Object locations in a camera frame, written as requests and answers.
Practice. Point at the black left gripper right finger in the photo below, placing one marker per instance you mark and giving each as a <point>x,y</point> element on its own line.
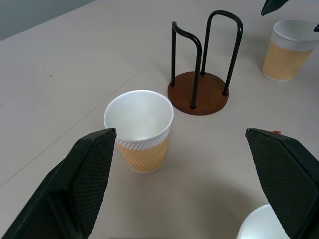
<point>286,174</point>

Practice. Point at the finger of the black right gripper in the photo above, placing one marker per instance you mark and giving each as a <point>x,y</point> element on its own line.
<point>272,5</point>
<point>316,27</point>

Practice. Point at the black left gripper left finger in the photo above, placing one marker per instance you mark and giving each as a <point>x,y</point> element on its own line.
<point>74,184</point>

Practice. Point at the orange white ribbed paper cup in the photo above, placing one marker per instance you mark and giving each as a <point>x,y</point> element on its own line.
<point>259,224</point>
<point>286,52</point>
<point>142,134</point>

